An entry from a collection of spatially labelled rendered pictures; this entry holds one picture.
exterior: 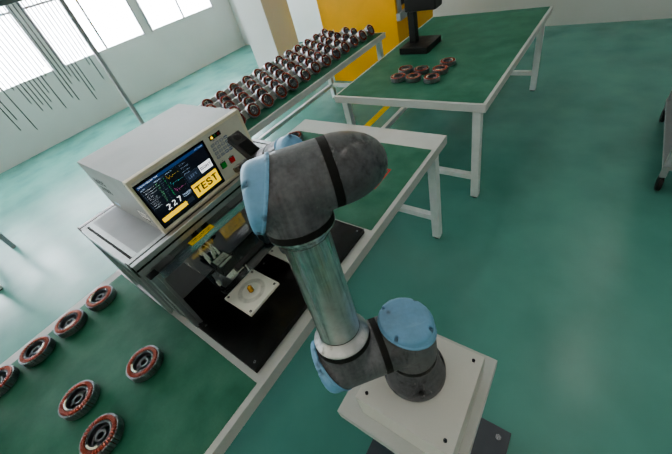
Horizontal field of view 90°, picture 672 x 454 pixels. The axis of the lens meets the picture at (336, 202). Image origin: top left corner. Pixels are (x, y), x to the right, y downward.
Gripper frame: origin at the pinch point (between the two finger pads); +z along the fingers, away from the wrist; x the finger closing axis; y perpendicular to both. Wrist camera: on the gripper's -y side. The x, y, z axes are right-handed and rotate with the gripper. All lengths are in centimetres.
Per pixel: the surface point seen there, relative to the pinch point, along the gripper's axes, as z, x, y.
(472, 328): -10, 42, 136
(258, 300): 6.5, -22.6, 41.7
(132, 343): 39, -58, 30
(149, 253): 6.8, -36.4, 4.8
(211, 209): 7.8, -13.4, 6.7
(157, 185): 3.2, -22.3, -9.6
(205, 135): 1.4, -0.9, -13.6
